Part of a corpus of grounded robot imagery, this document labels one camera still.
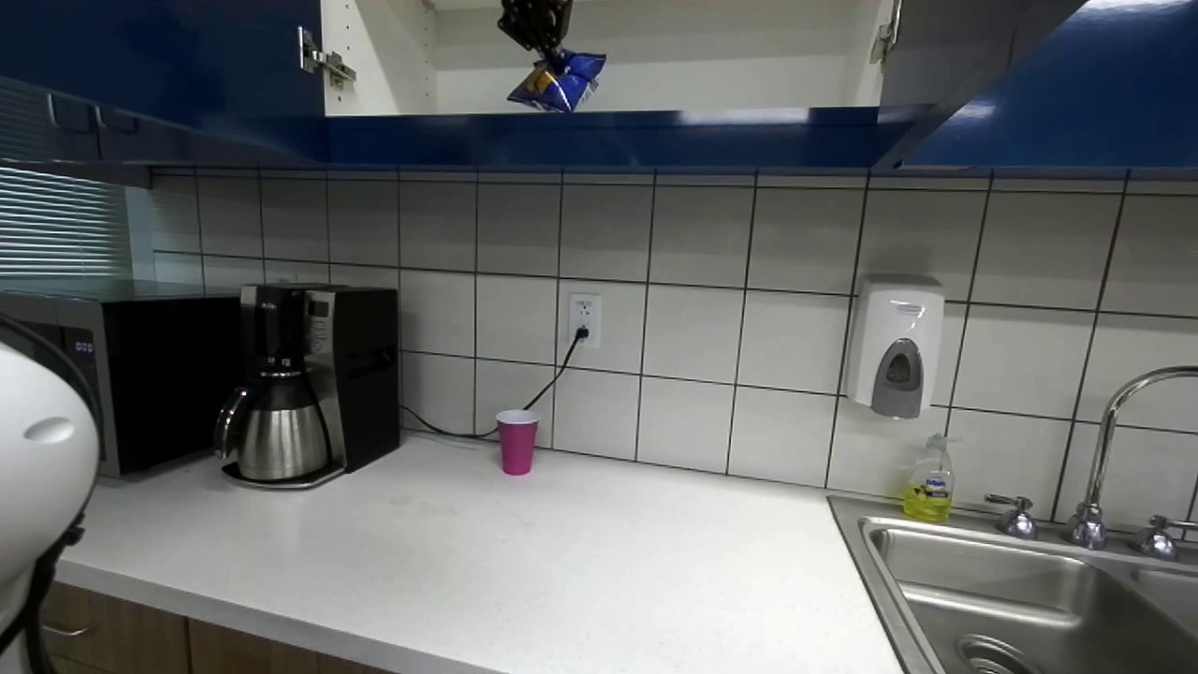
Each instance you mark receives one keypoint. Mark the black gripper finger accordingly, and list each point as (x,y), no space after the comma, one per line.
(554,25)
(521,20)

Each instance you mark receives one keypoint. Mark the blue chip snack bag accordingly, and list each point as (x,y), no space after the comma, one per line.
(564,80)

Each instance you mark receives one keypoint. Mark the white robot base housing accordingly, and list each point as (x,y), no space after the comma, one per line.
(38,463)

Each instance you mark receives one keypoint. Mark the metal cabinet hinge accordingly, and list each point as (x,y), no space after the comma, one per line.
(323,57)
(887,33)

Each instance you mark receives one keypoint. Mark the blue cabinet door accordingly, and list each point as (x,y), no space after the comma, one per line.
(125,49)
(976,49)

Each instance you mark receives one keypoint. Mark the wooden cabinet front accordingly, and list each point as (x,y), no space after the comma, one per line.
(249,657)

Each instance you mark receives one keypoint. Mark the black steel coffee maker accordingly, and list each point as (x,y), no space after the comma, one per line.
(359,377)

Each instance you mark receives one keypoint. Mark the pink plastic cup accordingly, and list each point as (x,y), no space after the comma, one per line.
(519,442)

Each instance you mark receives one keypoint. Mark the stainless steel carafe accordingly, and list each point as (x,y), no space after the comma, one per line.
(282,435)

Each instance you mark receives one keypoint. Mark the horizontal window blind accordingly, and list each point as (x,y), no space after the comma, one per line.
(56,228)

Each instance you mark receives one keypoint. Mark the black microwave oven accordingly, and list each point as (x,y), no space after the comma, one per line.
(162,389)

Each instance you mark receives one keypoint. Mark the yellow dish soap bottle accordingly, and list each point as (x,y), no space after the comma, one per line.
(927,487)

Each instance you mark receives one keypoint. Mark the chrome gooseneck faucet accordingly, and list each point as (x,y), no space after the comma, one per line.
(1099,473)

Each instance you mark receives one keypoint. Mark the stainless steel sink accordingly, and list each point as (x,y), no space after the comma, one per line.
(997,586)

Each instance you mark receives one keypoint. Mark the wooden drawer front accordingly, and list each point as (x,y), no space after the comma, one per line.
(125,639)

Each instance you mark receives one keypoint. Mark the blue wall cabinet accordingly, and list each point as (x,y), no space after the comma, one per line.
(750,138)

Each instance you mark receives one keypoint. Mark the white wall outlet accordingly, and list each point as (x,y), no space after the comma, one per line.
(584,325)

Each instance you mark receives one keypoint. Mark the white wall soap dispenser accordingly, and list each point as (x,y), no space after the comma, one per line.
(897,341)

